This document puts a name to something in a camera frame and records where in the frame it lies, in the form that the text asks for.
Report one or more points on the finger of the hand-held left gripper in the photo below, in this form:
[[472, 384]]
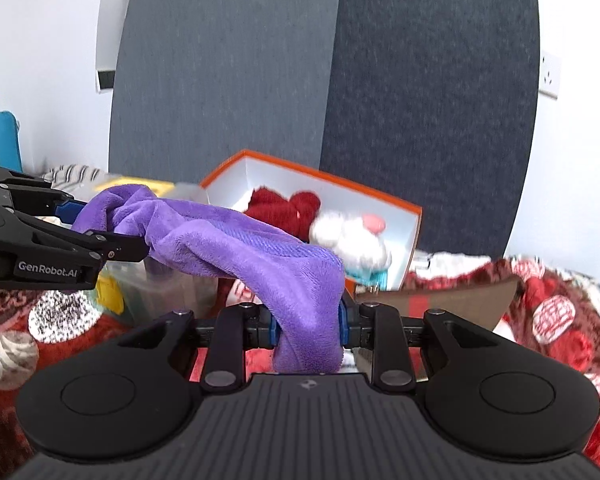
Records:
[[120, 249], [70, 210]]

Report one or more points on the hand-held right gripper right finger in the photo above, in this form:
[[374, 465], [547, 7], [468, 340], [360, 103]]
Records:
[[343, 326]]

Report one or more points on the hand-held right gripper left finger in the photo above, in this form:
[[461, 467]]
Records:
[[273, 334]]

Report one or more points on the purple cloth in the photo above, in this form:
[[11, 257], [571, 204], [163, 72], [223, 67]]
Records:
[[260, 255]]

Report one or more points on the white plush toy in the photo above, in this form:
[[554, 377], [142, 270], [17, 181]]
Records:
[[350, 245]]

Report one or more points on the dark red plush toy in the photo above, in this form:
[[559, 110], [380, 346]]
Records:
[[275, 210]]

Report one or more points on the orange cardboard box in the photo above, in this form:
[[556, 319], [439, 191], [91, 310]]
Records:
[[280, 175]]

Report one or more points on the striped bedding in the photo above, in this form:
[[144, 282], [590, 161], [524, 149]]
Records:
[[70, 175]]

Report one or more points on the clear plastic storage box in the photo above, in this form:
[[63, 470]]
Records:
[[145, 290]]

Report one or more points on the brown patterned cloth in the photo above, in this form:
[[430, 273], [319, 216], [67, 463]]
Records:
[[5, 306]]

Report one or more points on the teal book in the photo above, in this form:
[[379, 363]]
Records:
[[0, 140]]

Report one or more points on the brown handbag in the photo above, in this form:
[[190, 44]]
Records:
[[460, 305]]

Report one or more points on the red printed blanket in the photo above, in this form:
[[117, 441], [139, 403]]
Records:
[[555, 355]]

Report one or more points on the dark grey upholstered panel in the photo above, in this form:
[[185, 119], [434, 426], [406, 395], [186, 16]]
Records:
[[430, 110]]

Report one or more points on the white wall trim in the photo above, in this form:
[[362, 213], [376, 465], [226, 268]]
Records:
[[112, 20]]

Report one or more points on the white wall socket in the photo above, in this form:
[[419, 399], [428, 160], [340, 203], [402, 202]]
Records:
[[550, 75]]

